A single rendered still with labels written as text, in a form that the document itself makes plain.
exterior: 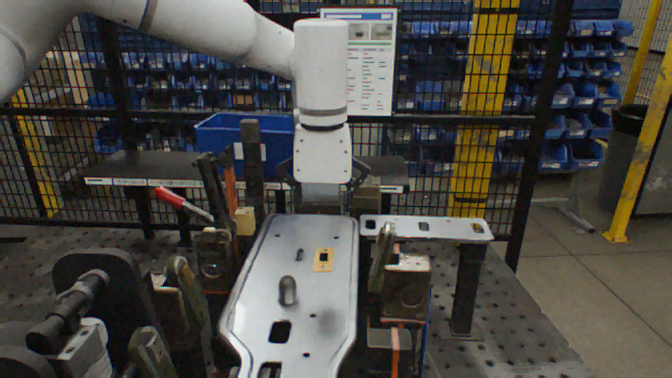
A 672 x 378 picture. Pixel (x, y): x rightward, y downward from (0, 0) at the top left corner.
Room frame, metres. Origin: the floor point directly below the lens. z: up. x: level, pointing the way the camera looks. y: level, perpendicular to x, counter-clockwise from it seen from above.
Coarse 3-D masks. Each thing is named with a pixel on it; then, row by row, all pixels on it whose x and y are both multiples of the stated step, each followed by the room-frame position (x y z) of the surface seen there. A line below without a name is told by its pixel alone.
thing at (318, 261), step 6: (318, 252) 0.75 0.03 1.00; (324, 252) 0.75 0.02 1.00; (330, 252) 0.75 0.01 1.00; (318, 258) 0.72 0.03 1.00; (324, 258) 0.71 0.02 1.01; (330, 258) 0.72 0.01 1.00; (318, 264) 0.70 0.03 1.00; (324, 264) 0.70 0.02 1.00; (330, 264) 0.70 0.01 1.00; (318, 270) 0.68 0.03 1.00; (324, 270) 0.68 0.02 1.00; (330, 270) 0.68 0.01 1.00
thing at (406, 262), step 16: (400, 256) 0.67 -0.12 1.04; (416, 256) 0.67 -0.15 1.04; (384, 272) 0.63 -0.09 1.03; (400, 272) 0.63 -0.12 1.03; (416, 272) 0.63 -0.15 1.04; (384, 288) 0.63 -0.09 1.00; (400, 288) 0.63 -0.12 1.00; (416, 288) 0.63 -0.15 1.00; (384, 304) 0.63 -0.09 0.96; (400, 304) 0.63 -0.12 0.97; (416, 304) 0.63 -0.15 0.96; (384, 320) 0.63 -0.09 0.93; (400, 320) 0.63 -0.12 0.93; (416, 320) 0.63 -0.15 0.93; (416, 336) 0.64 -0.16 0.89; (416, 368) 0.64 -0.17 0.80
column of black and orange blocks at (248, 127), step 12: (252, 120) 1.04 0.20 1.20; (240, 132) 1.03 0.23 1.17; (252, 132) 1.02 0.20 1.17; (252, 144) 1.02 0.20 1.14; (252, 156) 1.02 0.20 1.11; (252, 168) 1.02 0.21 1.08; (252, 180) 1.03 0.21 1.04; (252, 192) 1.03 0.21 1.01; (264, 192) 1.05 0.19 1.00; (252, 204) 1.03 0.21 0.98; (264, 204) 1.04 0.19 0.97; (264, 216) 1.04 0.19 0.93
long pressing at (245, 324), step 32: (288, 224) 0.87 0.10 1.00; (320, 224) 0.87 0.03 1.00; (352, 224) 0.87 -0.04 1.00; (256, 256) 0.74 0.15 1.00; (288, 256) 0.74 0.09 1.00; (352, 256) 0.74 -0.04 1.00; (256, 288) 0.63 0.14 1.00; (320, 288) 0.63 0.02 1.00; (352, 288) 0.64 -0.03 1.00; (224, 320) 0.54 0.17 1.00; (256, 320) 0.55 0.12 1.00; (288, 320) 0.55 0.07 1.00; (320, 320) 0.55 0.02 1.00; (352, 320) 0.55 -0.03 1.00; (256, 352) 0.48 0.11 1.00; (288, 352) 0.48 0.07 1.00; (320, 352) 0.48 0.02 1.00
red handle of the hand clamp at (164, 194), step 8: (160, 192) 0.73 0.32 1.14; (168, 192) 0.74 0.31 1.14; (168, 200) 0.73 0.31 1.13; (176, 200) 0.73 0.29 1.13; (184, 200) 0.74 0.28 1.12; (184, 208) 0.73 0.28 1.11; (192, 208) 0.74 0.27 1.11; (192, 216) 0.73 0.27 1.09; (200, 216) 0.73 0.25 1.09; (208, 216) 0.74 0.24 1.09; (208, 224) 0.73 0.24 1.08
